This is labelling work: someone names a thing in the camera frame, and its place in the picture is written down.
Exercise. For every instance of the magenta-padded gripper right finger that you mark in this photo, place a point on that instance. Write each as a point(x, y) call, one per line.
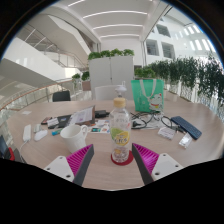
point(163, 165)

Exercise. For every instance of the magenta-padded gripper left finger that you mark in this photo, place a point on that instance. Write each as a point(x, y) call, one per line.
point(63, 166)

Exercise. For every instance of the clear lemon drink bottle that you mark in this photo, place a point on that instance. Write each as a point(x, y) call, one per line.
point(120, 133)

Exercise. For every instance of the white ceramic mug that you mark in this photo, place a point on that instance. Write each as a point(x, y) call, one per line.
point(73, 138)

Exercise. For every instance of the white card packet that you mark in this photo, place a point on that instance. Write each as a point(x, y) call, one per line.
point(166, 133)

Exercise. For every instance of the clear plastic packet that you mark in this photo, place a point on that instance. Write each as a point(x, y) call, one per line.
point(185, 140)

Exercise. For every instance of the small teal packet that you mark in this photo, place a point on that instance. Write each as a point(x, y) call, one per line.
point(56, 132)

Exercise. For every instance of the white computer mouse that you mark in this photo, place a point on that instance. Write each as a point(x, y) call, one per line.
point(40, 135)

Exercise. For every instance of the black folder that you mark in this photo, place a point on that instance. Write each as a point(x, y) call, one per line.
point(64, 120)

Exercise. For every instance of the flat round red coaster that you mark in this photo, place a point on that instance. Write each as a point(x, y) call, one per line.
point(115, 162)

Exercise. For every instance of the dark smartphone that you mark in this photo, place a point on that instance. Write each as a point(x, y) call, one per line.
point(46, 120)

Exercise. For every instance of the white power strip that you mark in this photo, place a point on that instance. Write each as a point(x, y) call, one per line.
point(27, 133)

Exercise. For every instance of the open printed booklet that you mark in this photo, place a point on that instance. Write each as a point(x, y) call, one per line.
point(81, 116)

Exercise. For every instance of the colourful sticker sheet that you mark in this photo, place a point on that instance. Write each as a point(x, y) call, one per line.
point(100, 127)

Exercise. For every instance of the black power adapter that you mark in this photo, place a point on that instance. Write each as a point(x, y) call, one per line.
point(101, 114)

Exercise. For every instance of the green tote bag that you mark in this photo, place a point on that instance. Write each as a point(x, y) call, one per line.
point(146, 96)

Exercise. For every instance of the black office chair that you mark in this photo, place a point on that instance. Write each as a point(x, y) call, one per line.
point(61, 96)

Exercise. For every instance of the white chair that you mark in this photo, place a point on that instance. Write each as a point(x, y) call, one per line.
point(105, 93)

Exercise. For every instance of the white spray bottle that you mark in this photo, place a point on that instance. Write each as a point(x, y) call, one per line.
point(120, 90)

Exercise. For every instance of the row of green hedge plants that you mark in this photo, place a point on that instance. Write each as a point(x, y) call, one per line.
point(186, 76)

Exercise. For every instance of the potted green shrubs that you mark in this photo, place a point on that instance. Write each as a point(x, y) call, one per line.
point(81, 76)

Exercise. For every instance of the white cabinet topped with plants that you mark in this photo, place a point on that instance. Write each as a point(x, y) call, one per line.
point(110, 71)

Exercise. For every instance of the ceiling light strips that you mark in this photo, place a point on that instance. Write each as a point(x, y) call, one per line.
point(116, 13)

